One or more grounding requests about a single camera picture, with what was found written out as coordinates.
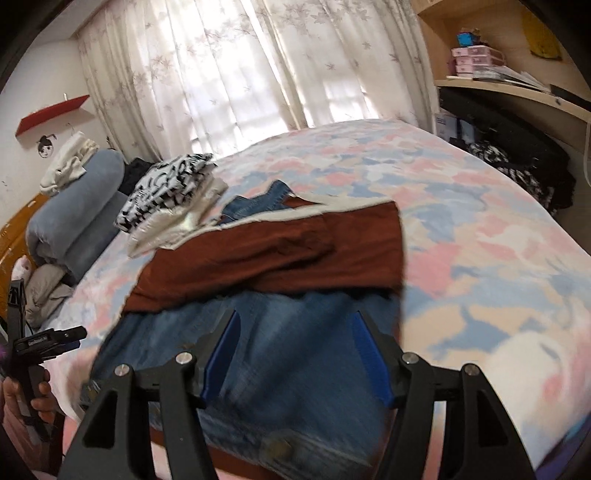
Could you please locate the white floral sheer curtain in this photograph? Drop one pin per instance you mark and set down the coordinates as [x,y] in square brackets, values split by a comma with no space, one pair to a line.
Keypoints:
[360,60]
[184,69]

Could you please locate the black and white patterned cloth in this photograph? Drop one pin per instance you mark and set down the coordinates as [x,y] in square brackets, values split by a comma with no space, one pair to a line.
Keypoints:
[508,170]

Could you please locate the white folded clothes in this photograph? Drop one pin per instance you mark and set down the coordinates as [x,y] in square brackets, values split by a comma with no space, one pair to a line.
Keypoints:
[69,161]

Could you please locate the pile of papers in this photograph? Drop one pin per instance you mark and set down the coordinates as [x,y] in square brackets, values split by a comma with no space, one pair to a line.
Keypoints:
[512,76]

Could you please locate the black crumpled garment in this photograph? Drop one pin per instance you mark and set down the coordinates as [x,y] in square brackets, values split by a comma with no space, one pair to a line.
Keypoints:
[138,173]

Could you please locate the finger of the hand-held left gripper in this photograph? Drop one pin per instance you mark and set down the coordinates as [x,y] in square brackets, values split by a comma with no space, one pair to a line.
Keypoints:
[69,341]

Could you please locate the blue-grey rolled blanket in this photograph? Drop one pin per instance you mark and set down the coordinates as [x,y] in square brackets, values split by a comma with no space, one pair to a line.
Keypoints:
[74,217]

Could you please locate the cartoon face wall sticker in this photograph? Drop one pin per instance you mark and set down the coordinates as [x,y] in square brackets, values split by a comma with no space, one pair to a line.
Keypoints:
[46,145]

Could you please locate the white and blue box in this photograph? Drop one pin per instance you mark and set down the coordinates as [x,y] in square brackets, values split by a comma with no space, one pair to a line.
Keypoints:
[445,127]

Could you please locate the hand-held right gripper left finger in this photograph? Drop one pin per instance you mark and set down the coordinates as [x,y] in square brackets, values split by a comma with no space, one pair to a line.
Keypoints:
[219,360]

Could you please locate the denim jacket with brown sleeves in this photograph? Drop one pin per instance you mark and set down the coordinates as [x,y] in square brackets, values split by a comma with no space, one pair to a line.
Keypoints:
[277,258]

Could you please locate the person's left hand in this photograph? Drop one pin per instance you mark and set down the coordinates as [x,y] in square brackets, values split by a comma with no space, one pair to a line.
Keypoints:
[42,399]

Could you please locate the heap of black clothes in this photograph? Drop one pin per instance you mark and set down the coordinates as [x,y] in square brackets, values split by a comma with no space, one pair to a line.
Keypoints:
[521,134]

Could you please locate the pink plush toy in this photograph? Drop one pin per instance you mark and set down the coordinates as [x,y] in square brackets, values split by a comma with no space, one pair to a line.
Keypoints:
[21,270]

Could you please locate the black and white printed garment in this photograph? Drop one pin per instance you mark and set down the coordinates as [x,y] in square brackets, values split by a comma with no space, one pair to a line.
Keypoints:
[161,189]

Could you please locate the light wooden shelving unit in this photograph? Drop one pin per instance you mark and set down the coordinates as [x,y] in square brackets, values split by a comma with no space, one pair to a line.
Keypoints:
[498,99]

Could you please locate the small blue box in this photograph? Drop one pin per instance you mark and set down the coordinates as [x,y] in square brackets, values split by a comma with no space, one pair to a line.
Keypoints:
[466,39]

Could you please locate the red wall shelf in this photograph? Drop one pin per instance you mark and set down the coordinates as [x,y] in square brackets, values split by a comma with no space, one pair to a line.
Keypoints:
[51,115]

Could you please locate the beige crumpled cloth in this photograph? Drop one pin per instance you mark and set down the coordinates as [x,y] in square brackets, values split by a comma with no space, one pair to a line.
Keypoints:
[48,290]

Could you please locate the pastel patterned bedspread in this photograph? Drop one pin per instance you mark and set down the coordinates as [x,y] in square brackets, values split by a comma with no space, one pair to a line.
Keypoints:
[461,240]

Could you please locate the black flat device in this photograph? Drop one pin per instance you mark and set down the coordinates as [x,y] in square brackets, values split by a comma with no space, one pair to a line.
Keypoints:
[570,100]

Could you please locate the white shiny folded garment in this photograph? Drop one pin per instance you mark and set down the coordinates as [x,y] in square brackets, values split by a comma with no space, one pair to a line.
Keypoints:
[175,226]

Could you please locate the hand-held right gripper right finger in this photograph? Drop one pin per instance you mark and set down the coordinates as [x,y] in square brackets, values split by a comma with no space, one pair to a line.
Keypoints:
[371,360]

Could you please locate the pink drawer organiser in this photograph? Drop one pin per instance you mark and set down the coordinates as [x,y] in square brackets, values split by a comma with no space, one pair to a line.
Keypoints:
[475,60]

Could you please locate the yellow round object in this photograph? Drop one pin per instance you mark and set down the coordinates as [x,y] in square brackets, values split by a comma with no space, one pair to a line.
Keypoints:
[540,37]

